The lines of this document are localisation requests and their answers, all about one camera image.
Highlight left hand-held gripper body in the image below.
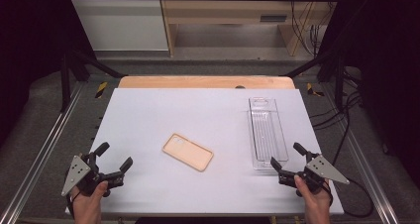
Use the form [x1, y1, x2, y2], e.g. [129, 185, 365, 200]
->
[60, 153, 125, 197]

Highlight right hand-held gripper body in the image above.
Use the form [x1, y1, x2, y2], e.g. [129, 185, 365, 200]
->
[278, 153, 351, 197]

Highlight clear plastic packaging tray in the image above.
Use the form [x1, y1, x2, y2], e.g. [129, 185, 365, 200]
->
[247, 96, 290, 171]

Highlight beige phone case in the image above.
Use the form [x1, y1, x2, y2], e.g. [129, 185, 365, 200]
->
[161, 133, 215, 172]

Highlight person's left hand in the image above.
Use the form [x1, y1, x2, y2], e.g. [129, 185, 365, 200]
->
[70, 179, 109, 224]

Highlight person's right hand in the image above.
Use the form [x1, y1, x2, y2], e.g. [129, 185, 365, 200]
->
[293, 174, 333, 224]

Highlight yellow black tape strip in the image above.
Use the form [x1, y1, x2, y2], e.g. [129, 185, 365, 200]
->
[94, 81, 109, 99]
[305, 82, 325, 98]

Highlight white table mat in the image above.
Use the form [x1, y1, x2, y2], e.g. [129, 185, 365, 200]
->
[64, 87, 345, 217]

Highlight wooden table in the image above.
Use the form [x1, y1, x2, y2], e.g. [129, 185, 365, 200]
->
[118, 75, 296, 90]

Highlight black curtain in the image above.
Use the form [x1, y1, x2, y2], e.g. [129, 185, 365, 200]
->
[318, 0, 420, 188]
[0, 0, 97, 149]

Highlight white cabinet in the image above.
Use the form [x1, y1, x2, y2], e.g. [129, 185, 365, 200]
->
[64, 0, 170, 52]

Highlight wooden desk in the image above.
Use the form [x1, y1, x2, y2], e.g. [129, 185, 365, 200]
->
[157, 0, 342, 57]

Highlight metal floor rail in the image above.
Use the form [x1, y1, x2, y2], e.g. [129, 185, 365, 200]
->
[321, 84, 401, 224]
[0, 83, 85, 224]

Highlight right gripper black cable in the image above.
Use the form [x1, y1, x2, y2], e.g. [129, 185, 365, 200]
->
[325, 176, 374, 218]

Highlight black floor cables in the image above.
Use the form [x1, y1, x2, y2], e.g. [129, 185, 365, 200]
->
[309, 66, 365, 168]

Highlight black diagonal frame strut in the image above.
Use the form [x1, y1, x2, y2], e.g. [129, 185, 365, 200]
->
[282, 49, 346, 110]
[59, 48, 129, 113]

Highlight hanging black cable bundle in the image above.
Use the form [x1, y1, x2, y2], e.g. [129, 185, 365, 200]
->
[287, 0, 335, 57]

